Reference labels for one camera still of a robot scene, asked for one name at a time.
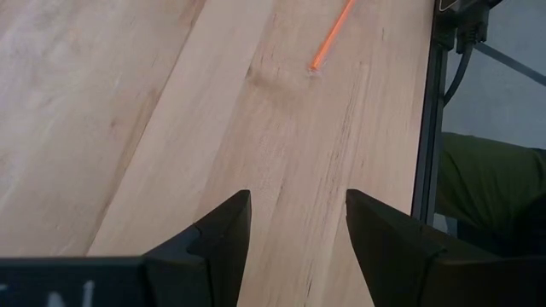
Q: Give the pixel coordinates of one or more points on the olive green trousers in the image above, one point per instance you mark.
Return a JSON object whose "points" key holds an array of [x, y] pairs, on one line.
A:
{"points": [[490, 183]]}

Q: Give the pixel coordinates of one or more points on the black aluminium table frame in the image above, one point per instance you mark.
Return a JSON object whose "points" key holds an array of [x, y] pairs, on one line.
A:
{"points": [[431, 128]]}

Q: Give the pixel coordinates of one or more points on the orange chopstick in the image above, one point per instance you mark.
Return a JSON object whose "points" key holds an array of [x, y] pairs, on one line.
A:
{"points": [[330, 38]]}

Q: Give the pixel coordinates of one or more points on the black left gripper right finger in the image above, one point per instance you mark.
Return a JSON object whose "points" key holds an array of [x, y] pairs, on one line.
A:
{"points": [[384, 256]]}

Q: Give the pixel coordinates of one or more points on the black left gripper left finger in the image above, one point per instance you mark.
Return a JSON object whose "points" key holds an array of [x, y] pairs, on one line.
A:
{"points": [[213, 264]]}

